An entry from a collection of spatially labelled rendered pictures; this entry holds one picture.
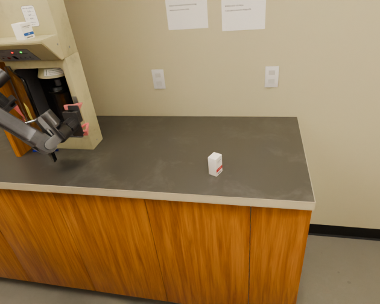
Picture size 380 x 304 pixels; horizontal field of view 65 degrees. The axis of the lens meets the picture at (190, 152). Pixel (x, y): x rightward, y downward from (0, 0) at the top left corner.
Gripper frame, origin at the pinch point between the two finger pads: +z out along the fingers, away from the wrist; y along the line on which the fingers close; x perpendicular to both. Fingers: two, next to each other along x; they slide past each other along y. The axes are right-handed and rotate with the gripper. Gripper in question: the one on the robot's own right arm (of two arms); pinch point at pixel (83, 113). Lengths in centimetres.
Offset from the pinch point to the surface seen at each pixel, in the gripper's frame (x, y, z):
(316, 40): -101, 12, 55
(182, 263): -39, -75, -16
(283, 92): -87, -14, 55
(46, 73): 22.4, 13.8, 14.1
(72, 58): 8.5, 19.3, 16.8
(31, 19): 18.5, 37.4, 12.2
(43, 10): 11.4, 40.1, 12.2
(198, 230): -49, -50, -16
